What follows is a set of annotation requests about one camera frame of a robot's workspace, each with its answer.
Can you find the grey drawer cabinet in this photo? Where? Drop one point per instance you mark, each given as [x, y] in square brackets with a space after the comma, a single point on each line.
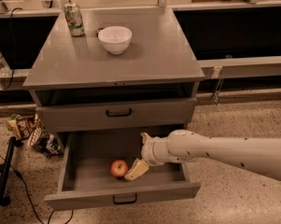
[158, 64]

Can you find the green soda can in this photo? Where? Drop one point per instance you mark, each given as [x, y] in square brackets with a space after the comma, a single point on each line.
[74, 19]

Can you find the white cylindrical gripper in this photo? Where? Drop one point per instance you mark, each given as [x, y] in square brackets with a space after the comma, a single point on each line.
[147, 152]

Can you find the black stand leg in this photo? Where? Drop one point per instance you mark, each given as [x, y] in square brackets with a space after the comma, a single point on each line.
[4, 171]

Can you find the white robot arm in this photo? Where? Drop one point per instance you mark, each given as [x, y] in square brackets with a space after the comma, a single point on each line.
[257, 155]

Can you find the brown snack bag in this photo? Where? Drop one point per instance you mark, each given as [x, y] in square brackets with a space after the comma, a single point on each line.
[21, 126]

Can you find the closed grey upper drawer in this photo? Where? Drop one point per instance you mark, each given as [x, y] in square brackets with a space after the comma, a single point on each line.
[86, 117]

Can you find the grey metal rail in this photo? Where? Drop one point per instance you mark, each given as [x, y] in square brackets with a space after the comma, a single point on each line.
[242, 67]

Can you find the red apple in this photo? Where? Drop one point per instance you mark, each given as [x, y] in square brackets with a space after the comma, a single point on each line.
[119, 168]

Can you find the open grey bottom drawer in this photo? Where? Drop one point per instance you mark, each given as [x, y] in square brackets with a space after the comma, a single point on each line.
[86, 180]

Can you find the checkered snack bag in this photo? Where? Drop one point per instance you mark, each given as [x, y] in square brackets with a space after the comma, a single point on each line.
[43, 141]

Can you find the clear plastic bottle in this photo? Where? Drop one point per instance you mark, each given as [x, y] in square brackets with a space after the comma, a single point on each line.
[5, 70]

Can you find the white ceramic bowl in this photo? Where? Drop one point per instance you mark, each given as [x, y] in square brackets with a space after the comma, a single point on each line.
[115, 39]

